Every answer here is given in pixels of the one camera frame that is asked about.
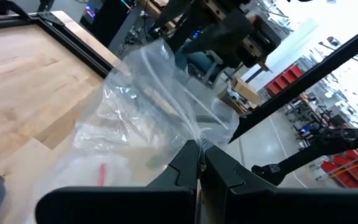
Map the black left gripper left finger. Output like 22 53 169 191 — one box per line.
35 139 200 224

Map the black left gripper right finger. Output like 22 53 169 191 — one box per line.
199 145 358 224

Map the white elastic bandage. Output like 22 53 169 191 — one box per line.
63 152 142 190

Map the clear plastic bag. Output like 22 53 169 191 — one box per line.
26 39 241 224

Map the cardboard box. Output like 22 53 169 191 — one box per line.
218 77 262 114

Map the red storage bin rack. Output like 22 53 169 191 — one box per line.
263 63 305 96

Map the office chair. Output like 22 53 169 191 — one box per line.
178 51 226 85

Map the black computer case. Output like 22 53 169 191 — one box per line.
79 0 136 47

